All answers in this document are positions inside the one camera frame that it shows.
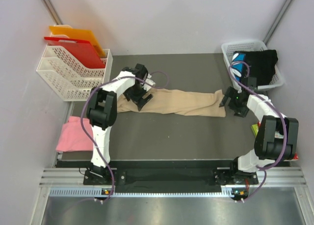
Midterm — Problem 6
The orange plastic folder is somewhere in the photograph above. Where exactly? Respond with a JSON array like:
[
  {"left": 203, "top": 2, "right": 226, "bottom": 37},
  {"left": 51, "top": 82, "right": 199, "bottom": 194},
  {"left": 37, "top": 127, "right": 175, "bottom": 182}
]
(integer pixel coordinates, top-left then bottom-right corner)
[{"left": 49, "top": 25, "right": 106, "bottom": 58}]

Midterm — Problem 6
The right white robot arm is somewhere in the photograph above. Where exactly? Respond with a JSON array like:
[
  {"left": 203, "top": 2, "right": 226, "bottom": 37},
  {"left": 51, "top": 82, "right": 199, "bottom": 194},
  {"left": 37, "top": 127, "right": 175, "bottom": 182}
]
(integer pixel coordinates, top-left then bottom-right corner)
[{"left": 219, "top": 77, "right": 299, "bottom": 184}]

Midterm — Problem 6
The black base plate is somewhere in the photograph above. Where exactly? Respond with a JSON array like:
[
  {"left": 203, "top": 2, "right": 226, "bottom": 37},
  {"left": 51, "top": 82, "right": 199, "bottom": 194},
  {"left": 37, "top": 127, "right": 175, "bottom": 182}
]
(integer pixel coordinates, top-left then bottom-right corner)
[{"left": 83, "top": 168, "right": 258, "bottom": 186}]

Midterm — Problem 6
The pink folded t shirt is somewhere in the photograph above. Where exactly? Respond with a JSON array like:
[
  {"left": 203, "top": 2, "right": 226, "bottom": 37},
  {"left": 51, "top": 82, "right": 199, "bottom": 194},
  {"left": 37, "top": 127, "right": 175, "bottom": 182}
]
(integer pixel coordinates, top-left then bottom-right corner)
[{"left": 56, "top": 116, "right": 93, "bottom": 152}]

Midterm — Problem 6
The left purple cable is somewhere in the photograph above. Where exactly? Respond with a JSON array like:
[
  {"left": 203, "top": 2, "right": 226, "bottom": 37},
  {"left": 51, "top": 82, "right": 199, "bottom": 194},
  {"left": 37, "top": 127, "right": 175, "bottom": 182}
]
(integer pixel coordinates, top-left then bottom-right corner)
[{"left": 80, "top": 71, "right": 170, "bottom": 202}]

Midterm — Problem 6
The white perforated file organizer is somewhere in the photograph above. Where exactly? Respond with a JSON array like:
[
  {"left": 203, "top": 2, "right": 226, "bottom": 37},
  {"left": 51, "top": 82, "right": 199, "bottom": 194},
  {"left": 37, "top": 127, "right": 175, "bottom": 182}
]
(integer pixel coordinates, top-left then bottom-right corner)
[{"left": 36, "top": 46, "right": 113, "bottom": 102}]

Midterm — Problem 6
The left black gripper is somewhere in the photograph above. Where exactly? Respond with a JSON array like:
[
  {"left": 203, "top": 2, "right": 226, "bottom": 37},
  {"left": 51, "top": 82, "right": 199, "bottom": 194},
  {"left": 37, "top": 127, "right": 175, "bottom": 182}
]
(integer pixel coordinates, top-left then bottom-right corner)
[{"left": 123, "top": 84, "right": 152, "bottom": 111}]

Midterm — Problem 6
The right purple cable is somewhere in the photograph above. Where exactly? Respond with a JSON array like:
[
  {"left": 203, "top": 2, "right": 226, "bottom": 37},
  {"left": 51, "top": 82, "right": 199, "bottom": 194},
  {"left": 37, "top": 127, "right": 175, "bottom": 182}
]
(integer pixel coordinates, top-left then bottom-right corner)
[{"left": 228, "top": 61, "right": 288, "bottom": 202}]

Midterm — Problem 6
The black t shirt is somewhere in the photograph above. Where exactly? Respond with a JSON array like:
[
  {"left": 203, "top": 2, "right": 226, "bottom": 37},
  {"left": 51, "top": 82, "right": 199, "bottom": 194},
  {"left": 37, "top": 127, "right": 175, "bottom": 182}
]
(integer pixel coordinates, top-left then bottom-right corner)
[{"left": 231, "top": 50, "right": 278, "bottom": 86}]

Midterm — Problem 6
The colourful picture book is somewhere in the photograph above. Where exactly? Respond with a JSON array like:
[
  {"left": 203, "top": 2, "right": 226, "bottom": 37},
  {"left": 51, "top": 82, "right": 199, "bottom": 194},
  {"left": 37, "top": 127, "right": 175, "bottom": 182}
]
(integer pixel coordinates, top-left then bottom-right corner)
[{"left": 251, "top": 122, "right": 299, "bottom": 162}]

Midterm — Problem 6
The beige t shirt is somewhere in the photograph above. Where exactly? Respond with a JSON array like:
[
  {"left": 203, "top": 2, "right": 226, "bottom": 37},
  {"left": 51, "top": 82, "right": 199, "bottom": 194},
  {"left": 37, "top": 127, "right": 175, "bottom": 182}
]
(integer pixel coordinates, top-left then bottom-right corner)
[{"left": 117, "top": 88, "right": 226, "bottom": 117}]

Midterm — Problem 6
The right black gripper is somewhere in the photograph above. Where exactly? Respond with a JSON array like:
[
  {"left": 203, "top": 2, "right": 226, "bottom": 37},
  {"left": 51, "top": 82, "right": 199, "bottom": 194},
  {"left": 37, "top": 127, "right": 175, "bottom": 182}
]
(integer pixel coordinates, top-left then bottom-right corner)
[{"left": 219, "top": 87, "right": 249, "bottom": 118}]

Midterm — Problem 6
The purple cable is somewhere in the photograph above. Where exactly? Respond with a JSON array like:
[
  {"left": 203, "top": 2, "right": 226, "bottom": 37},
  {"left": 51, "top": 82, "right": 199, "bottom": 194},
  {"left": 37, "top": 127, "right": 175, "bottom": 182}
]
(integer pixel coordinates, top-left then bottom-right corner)
[
  {"left": 80, "top": 71, "right": 170, "bottom": 202},
  {"left": 228, "top": 61, "right": 288, "bottom": 202}
]

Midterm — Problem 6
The white slotted cable duct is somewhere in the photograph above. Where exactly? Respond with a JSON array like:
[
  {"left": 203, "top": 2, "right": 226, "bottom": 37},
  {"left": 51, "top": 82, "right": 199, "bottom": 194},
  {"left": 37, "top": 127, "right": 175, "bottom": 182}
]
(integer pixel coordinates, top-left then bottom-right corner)
[{"left": 49, "top": 187, "right": 244, "bottom": 198}]

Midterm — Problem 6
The white mesh laundry basket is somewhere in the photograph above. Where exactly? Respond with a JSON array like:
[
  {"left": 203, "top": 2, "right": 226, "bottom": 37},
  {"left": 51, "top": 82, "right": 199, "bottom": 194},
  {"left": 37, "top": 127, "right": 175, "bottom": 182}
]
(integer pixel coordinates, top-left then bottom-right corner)
[{"left": 221, "top": 40, "right": 286, "bottom": 92}]

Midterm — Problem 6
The red plastic folder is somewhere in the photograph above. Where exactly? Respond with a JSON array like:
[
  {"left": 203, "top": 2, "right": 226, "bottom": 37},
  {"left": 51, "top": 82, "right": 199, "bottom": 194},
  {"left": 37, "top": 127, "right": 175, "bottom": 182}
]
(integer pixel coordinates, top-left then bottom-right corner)
[{"left": 44, "top": 37, "right": 105, "bottom": 69}]

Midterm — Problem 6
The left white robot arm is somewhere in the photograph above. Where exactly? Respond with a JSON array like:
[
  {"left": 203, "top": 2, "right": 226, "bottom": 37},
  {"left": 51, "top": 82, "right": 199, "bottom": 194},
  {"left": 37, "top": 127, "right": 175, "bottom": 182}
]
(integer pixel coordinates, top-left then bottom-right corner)
[{"left": 84, "top": 64, "right": 155, "bottom": 185}]

